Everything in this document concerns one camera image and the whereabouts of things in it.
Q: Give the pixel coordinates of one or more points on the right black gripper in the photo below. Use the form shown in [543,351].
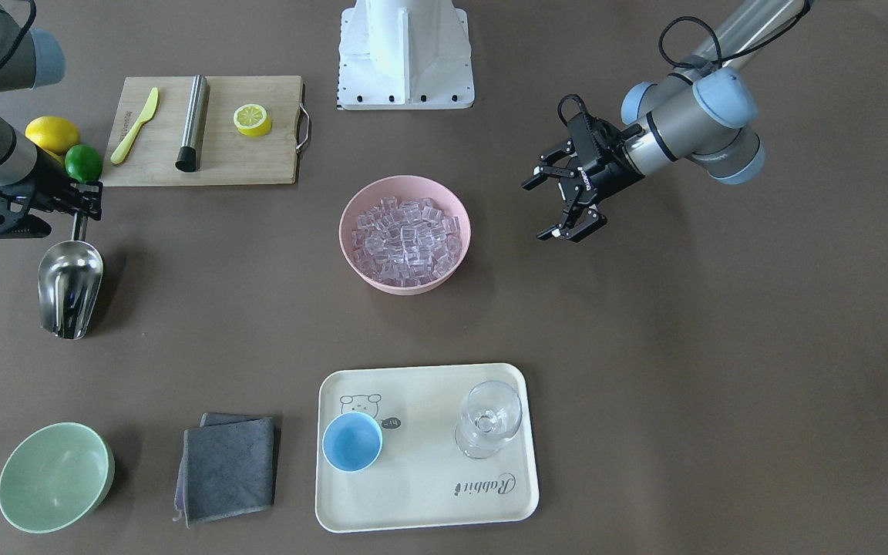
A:
[53,187]

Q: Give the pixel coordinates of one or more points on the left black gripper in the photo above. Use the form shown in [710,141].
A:
[607,176]

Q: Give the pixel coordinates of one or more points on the stainless steel ice scoop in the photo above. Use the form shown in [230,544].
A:
[69,280]

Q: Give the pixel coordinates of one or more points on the pink bowl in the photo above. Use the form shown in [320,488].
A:
[406,187]

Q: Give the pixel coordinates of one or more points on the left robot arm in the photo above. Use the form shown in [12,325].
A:
[702,112]

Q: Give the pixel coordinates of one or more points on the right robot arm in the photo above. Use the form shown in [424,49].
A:
[29,58]

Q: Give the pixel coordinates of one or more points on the clear ice cubes pile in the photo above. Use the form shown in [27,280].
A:
[405,243]

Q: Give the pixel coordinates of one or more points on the blue cup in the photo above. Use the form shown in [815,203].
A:
[352,442]

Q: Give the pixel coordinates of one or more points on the green lime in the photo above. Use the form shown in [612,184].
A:
[83,163]

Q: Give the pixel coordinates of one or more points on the upper yellow lemon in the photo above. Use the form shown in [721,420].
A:
[53,133]

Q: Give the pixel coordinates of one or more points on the yellow plastic knife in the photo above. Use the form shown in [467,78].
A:
[146,114]

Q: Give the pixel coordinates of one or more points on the steel muddler black tip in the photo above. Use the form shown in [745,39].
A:
[188,156]

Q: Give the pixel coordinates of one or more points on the wooden cutting board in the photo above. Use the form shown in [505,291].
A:
[225,156]

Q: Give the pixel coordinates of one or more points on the yellow lemon half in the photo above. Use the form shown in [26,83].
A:
[252,120]

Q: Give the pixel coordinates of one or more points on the clear wine glass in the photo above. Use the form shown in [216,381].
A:
[489,418]

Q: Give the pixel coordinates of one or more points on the green bowl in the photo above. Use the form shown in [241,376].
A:
[55,477]

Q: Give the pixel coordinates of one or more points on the grey folded cloth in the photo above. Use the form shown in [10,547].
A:
[227,468]

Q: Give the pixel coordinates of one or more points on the cream serving tray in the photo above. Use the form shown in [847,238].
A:
[421,478]

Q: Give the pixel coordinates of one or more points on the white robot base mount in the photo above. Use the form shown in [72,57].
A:
[396,55]

